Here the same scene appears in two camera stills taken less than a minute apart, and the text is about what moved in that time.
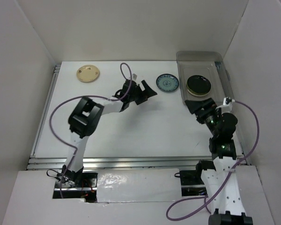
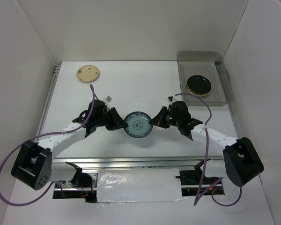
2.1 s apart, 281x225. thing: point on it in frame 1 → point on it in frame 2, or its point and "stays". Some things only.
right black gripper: x=195 y=106 → x=159 y=119
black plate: x=198 y=85 stays
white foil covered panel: x=136 y=185 stays
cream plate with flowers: x=87 y=73 stays
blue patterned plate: x=167 y=82 → x=138 y=125
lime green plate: x=199 y=94 stays
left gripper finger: x=142 y=96 → x=117 y=121
